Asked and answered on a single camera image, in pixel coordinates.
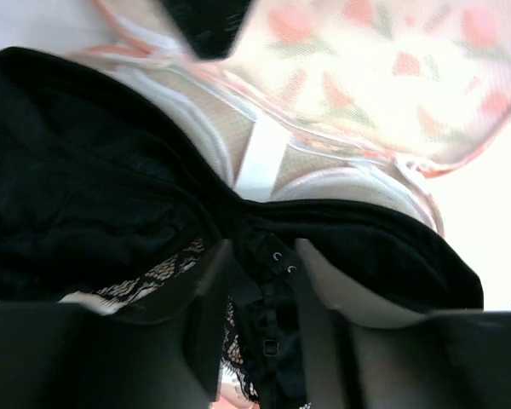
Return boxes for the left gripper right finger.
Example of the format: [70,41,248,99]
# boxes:
[293,239,511,408]

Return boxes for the black lace bra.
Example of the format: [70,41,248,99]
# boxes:
[0,47,484,408]

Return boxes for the floral mesh laundry bag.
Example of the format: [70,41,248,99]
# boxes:
[71,1,511,232]

